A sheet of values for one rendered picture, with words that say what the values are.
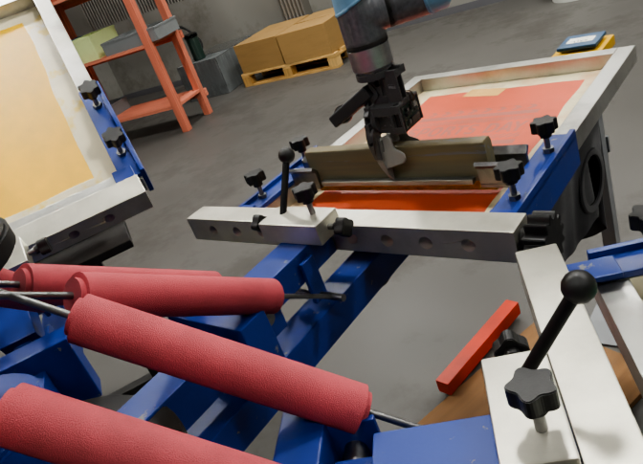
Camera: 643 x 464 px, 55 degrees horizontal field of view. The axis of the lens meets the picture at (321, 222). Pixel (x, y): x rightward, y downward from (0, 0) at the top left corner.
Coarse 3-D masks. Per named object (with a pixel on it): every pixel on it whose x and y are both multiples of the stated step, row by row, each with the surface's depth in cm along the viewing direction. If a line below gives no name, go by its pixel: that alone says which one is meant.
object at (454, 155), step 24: (360, 144) 123; (408, 144) 115; (432, 144) 111; (456, 144) 108; (480, 144) 105; (336, 168) 128; (360, 168) 124; (408, 168) 117; (432, 168) 114; (456, 168) 110
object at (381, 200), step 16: (448, 96) 165; (432, 112) 158; (336, 192) 133; (352, 192) 131; (368, 192) 128; (384, 192) 125; (400, 192) 123; (336, 208) 127; (352, 208) 124; (368, 208) 122; (384, 208) 119
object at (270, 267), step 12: (276, 252) 99; (288, 252) 97; (300, 252) 96; (312, 252) 98; (324, 252) 100; (264, 264) 96; (276, 264) 95; (288, 264) 94; (252, 276) 94; (264, 276) 93; (276, 276) 92; (288, 276) 94; (300, 276) 96; (288, 288) 94
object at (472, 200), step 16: (576, 80) 144; (496, 96) 153; (512, 96) 149; (528, 96) 145; (544, 96) 142; (560, 96) 139; (544, 112) 134; (528, 128) 129; (528, 144) 123; (416, 192) 120; (432, 192) 118; (448, 192) 116; (464, 192) 114; (480, 192) 112; (496, 192) 110; (400, 208) 117; (416, 208) 115; (432, 208) 113; (448, 208) 111; (464, 208) 109; (480, 208) 107
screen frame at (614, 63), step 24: (624, 48) 142; (456, 72) 169; (480, 72) 163; (504, 72) 159; (528, 72) 155; (552, 72) 152; (576, 72) 148; (600, 72) 134; (624, 72) 135; (600, 96) 123; (576, 120) 117; (336, 144) 150; (288, 192) 135
